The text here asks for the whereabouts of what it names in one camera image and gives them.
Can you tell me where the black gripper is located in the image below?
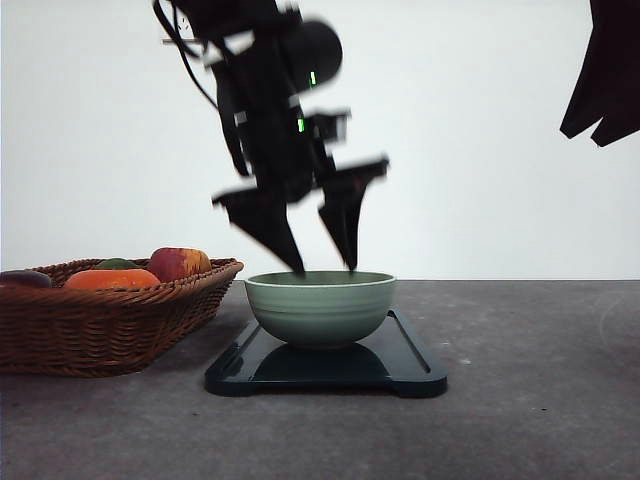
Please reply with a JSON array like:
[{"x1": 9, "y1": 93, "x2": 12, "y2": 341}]
[{"x1": 212, "y1": 21, "x2": 389, "y2": 273}]

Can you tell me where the white wall socket left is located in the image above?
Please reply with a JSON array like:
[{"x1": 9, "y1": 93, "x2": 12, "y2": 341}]
[{"x1": 160, "y1": 4, "x2": 195, "y2": 44}]

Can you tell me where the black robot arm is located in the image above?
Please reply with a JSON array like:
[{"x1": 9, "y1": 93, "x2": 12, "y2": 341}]
[{"x1": 173, "y1": 0, "x2": 388, "y2": 275}]

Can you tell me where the dark green fruit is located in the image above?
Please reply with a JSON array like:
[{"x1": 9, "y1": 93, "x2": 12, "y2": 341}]
[{"x1": 96, "y1": 258, "x2": 139, "y2": 270}]

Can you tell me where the red yellow apple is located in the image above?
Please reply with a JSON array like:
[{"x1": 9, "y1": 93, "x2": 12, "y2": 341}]
[{"x1": 149, "y1": 247, "x2": 212, "y2": 282}]

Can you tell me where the dark purple fruit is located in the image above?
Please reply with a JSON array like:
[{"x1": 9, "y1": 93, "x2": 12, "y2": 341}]
[{"x1": 0, "y1": 270, "x2": 52, "y2": 289}]

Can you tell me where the brown wicker basket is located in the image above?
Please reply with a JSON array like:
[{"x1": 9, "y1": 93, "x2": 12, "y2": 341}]
[{"x1": 0, "y1": 258, "x2": 245, "y2": 378}]

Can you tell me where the orange fruit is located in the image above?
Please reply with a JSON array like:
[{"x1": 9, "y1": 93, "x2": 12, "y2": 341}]
[{"x1": 63, "y1": 268, "x2": 161, "y2": 290}]

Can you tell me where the dark teal rectangular tray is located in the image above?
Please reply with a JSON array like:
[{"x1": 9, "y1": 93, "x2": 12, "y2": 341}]
[{"x1": 204, "y1": 310, "x2": 448, "y2": 398}]

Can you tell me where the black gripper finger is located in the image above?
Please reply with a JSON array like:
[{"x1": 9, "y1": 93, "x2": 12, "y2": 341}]
[
  {"x1": 591, "y1": 55, "x2": 640, "y2": 147},
  {"x1": 560, "y1": 0, "x2": 640, "y2": 139}
]

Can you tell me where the light green ceramic bowl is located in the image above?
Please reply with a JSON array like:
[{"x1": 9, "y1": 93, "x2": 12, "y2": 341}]
[{"x1": 245, "y1": 270, "x2": 396, "y2": 350}]

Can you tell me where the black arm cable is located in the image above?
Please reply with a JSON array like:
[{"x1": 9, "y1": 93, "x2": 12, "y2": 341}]
[{"x1": 150, "y1": 0, "x2": 220, "y2": 113}]

